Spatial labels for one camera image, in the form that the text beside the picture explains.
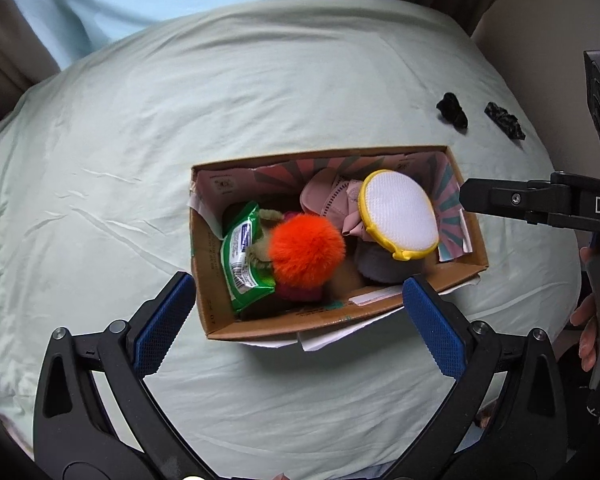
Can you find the yellow rimmed round mesh pouch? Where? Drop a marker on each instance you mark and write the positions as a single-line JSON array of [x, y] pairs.
[[397, 215]]

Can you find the magenta pouch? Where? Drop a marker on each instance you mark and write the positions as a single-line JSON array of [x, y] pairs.
[[300, 293]]

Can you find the person's right hand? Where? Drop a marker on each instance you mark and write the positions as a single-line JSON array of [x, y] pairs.
[[586, 325]]

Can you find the green wet wipes packet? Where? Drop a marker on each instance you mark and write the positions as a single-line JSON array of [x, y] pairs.
[[240, 265]]

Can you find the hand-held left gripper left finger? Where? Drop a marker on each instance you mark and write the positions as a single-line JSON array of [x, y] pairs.
[[162, 327]]

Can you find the patterned cardboard box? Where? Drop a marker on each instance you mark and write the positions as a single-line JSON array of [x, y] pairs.
[[330, 315]]

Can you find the orange fluffy pompom toy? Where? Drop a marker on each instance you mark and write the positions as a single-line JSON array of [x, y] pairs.
[[305, 250]]

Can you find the light blue hanging cloth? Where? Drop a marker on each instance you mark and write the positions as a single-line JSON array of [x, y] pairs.
[[155, 0]]

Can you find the black fabric piece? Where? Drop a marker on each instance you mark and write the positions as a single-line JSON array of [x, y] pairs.
[[505, 121], [452, 110]]

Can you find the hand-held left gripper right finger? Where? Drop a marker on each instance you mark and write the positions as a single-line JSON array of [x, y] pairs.
[[435, 330]]

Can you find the pink fabric face mask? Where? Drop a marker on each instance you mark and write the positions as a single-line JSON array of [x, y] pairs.
[[330, 200]]

